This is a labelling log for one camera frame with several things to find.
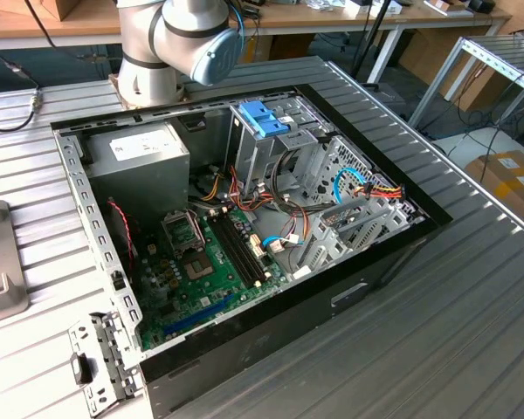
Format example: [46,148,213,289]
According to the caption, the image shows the silver disk bay cage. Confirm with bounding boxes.
[287,134,425,283]

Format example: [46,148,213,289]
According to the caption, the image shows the black RAM slot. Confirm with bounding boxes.
[224,209,272,280]
[208,213,254,289]
[213,212,260,287]
[219,210,265,284]

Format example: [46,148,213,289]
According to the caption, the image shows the silver optical drive cage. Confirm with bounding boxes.
[225,95,333,206]

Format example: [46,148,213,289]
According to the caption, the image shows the green motherboard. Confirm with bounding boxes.
[133,207,289,353]

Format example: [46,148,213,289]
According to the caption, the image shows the CPU socket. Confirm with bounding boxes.
[182,254,214,283]

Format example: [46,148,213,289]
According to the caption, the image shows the blue plastic bay latch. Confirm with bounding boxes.
[238,100,289,137]

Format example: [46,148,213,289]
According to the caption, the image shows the metal socket cover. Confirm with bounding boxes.
[160,209,203,258]

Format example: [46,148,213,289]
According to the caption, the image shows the black open PC case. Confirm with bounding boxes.
[50,82,453,419]

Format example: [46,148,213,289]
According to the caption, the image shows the grey power supply unit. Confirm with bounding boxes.
[81,120,191,215]

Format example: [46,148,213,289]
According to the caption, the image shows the blue expansion slot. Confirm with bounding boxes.
[162,292,236,338]

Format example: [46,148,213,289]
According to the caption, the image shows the wooden desk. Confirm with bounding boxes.
[0,0,513,86]

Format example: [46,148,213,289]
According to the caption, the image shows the brown cardboard panel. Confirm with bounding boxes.
[399,25,506,113]

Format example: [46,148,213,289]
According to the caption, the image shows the cardboard box white labels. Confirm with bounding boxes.
[464,149,524,229]

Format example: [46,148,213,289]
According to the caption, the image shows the grey parts rack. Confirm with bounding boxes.
[0,193,31,327]

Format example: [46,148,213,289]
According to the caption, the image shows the short light blue wire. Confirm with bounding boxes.
[260,234,306,255]

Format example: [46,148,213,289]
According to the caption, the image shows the red orange wire bundle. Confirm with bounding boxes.
[226,164,311,245]

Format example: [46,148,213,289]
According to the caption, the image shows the yellow black wire bundle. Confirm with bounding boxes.
[199,171,224,203]

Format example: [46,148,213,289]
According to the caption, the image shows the blue disk data wire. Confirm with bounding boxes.
[333,167,372,205]

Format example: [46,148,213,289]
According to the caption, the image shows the multicoloured disk power wire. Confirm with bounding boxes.
[362,182,407,201]

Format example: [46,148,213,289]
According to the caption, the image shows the red black twisted wire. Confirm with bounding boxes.
[107,196,137,280]

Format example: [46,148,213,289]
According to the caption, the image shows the silver hinged slot bracket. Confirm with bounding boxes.
[67,310,143,416]

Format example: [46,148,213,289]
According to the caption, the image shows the black cable silver connector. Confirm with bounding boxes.
[0,38,44,132]

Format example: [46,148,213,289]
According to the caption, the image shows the thin black cable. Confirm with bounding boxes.
[23,0,58,48]

